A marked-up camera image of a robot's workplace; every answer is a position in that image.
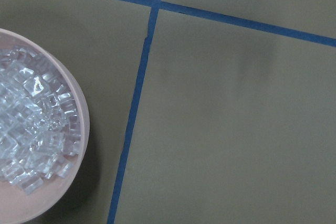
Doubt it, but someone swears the pink bowl of ice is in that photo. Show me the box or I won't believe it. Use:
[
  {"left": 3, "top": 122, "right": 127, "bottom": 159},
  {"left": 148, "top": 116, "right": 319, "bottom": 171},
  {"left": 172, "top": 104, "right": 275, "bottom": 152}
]
[{"left": 1, "top": 29, "right": 90, "bottom": 223}]

